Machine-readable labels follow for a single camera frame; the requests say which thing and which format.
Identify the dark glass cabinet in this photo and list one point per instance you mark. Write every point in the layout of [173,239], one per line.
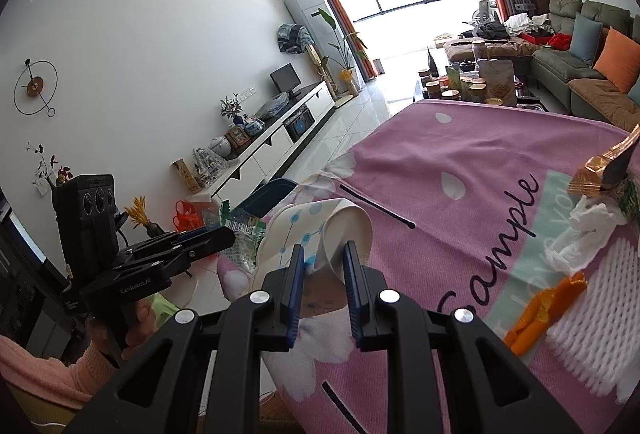
[25,284]

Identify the group of glass jars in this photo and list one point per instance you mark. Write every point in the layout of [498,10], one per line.
[450,89]

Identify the dark coffee table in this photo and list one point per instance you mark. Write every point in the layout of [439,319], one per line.
[525,101]

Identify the blue trash bin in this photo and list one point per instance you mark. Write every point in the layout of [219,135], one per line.
[270,199]

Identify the black monitor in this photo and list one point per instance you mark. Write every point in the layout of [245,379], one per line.
[285,78]

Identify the blue-grey cushion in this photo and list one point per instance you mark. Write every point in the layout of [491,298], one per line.
[585,39]

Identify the yellow flowers in dark vase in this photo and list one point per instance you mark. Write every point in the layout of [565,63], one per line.
[142,214]

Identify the person's left hand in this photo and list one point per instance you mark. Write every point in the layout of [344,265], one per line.
[147,316]

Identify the brown ottoman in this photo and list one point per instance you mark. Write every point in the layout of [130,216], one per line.
[520,50]

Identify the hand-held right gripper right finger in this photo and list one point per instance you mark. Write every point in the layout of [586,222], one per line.
[352,294]

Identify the wooden picture frame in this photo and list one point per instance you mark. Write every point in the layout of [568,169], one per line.
[237,138]

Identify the white foam fruit net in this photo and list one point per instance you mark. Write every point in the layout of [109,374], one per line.
[600,329]

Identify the white floral paper cup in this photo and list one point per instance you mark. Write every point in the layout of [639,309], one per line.
[345,224]

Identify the white ceramic lidded jar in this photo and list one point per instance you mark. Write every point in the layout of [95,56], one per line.
[220,148]

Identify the wall vase with flowers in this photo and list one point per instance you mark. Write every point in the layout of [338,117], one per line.
[50,171]

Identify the orange plastic bag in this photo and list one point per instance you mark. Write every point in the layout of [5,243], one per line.
[187,214]

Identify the wrapped model ship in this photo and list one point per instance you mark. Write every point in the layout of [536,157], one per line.
[207,166]

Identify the gold foil snack wrapper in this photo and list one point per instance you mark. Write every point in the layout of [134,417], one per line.
[597,169]

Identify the white standing air conditioner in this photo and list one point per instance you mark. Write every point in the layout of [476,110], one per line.
[310,9]

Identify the potted plant in blue vase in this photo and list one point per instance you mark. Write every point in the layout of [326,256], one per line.
[231,106]

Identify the kraft paper pouch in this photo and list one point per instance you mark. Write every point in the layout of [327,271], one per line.
[497,84]

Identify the small green wrapper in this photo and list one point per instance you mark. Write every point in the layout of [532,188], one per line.
[631,201]

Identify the cloth covered standing fan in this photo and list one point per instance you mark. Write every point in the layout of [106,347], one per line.
[292,39]

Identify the person's left forearm pink sleeve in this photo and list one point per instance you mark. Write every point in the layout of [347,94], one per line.
[45,369]

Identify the orange cushion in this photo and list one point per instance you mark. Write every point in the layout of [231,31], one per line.
[617,59]

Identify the round black wall clock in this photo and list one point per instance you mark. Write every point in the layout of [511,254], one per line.
[33,87]

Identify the white tv cabinet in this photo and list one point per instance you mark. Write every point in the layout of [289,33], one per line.
[265,149]

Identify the blue and white porcelain jar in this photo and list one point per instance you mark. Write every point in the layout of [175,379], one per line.
[254,126]

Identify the plastic covered blue item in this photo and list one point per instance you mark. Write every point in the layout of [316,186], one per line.
[272,106]

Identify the carved wooden vase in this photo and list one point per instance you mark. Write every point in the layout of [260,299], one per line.
[186,175]

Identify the green sofa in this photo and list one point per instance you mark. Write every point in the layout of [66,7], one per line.
[560,69]

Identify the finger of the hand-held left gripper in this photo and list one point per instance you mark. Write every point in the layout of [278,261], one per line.
[210,241]
[165,240]

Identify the white tissue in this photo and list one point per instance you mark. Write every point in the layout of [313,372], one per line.
[585,224]

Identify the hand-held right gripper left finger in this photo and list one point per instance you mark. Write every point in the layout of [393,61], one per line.
[296,284]

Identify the pink printed blanket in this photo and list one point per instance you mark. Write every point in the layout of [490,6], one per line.
[425,194]

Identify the tall leafy floor plant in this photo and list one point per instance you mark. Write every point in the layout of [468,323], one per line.
[345,41]

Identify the orange peel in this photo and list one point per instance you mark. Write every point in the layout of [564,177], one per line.
[542,304]

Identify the red cloth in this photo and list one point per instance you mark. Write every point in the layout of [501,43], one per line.
[560,41]

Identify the plastic snack wrapper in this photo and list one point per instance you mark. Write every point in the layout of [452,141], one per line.
[242,231]

